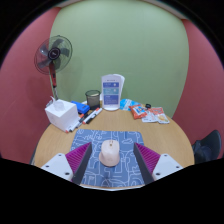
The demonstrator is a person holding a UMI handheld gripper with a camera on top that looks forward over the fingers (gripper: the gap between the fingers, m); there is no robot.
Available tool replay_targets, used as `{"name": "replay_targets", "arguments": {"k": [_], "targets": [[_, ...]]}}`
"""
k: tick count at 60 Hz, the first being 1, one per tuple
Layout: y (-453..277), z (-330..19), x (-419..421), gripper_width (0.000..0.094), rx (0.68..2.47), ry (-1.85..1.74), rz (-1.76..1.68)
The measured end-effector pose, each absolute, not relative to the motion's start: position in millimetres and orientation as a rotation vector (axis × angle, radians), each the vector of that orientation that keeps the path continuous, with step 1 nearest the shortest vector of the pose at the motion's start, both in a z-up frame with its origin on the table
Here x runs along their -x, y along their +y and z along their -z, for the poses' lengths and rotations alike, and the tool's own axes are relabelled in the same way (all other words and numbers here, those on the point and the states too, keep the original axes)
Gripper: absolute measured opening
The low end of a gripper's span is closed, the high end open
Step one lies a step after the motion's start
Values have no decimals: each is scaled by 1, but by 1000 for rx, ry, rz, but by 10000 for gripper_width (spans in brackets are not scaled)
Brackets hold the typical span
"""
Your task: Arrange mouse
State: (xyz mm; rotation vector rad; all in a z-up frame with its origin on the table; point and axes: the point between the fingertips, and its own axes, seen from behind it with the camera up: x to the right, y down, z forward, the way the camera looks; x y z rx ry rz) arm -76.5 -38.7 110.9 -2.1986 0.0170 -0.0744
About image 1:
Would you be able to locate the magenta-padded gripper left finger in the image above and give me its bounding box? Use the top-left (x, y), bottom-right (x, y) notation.
top-left (40, 142), bottom-right (93, 186)

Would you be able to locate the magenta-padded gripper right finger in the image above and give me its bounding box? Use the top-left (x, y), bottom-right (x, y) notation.
top-left (133, 142), bottom-right (184, 186)

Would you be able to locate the cream computer mouse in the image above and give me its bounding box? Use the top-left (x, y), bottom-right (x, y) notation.
top-left (98, 139), bottom-right (121, 168)

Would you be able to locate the blue-grey patterned mouse pad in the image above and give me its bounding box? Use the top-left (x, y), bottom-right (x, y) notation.
top-left (70, 128), bottom-right (147, 188)

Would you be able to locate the black marker red cap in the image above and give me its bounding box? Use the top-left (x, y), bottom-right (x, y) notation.
top-left (85, 107), bottom-right (103, 125)
top-left (65, 113), bottom-right (86, 134)
top-left (82, 107), bottom-right (100, 125)

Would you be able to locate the black office chair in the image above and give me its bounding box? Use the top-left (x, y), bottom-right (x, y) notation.
top-left (191, 129), bottom-right (223, 165)

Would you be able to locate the white tissue box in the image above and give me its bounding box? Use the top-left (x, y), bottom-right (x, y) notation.
top-left (44, 96), bottom-right (80, 132)

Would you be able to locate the red-orange snack packet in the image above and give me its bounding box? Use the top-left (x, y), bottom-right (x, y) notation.
top-left (129, 104), bottom-right (148, 120)

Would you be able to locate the blue whiteboard eraser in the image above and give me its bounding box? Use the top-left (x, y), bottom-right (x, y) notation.
top-left (70, 100), bottom-right (91, 115)

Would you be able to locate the blue snack packet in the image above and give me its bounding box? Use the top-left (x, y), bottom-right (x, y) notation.
top-left (119, 98), bottom-right (141, 112)

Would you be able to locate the dark mesh pen cup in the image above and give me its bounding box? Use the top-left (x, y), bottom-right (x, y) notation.
top-left (84, 89), bottom-right (101, 110)

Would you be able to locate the white plastic stand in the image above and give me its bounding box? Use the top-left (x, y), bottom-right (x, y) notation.
top-left (113, 73), bottom-right (126, 98)

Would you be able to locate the black standing fan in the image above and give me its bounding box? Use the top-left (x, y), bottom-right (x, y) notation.
top-left (33, 34), bottom-right (74, 101)

